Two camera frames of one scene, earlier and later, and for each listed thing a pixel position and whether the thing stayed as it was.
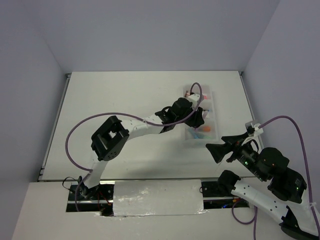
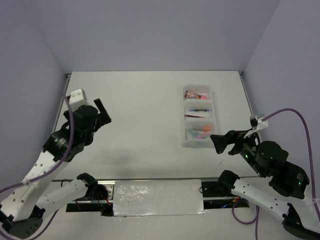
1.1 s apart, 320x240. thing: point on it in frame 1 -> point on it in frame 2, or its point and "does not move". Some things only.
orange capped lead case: [207, 129] does not move
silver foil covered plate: [144, 198] does not move
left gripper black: [197, 120] -> [103, 118]
